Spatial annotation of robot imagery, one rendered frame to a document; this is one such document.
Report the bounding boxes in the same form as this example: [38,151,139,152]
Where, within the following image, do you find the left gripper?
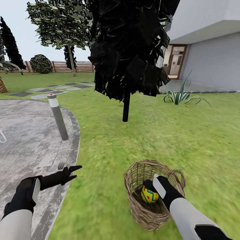
[50,165,82,187]

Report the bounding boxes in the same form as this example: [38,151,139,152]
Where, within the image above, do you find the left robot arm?
[0,159,82,240]

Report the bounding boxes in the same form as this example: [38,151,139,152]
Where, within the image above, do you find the wicker basket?
[124,160,187,231]

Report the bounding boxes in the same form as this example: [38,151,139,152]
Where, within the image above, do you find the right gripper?
[143,179,158,194]

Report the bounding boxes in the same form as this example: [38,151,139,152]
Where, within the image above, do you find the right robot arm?
[143,173,232,240]

